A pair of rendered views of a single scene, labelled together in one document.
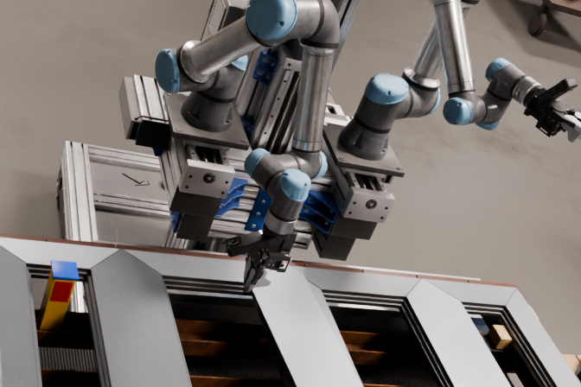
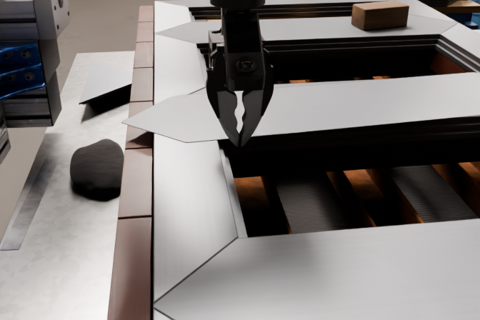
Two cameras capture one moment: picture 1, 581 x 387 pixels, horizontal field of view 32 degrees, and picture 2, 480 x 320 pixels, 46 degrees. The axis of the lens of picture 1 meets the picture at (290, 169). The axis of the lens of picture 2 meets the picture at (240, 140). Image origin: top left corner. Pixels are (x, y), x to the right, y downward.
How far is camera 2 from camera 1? 2.31 m
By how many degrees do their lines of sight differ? 61
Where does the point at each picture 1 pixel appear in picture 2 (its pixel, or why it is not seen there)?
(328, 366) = (379, 94)
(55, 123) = not seen: outside the picture
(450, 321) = not seen: hidden behind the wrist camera
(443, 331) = not seen: hidden behind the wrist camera
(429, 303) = (203, 34)
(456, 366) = (311, 33)
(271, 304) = (266, 123)
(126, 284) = (303, 297)
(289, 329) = (320, 115)
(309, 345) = (346, 103)
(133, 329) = (468, 286)
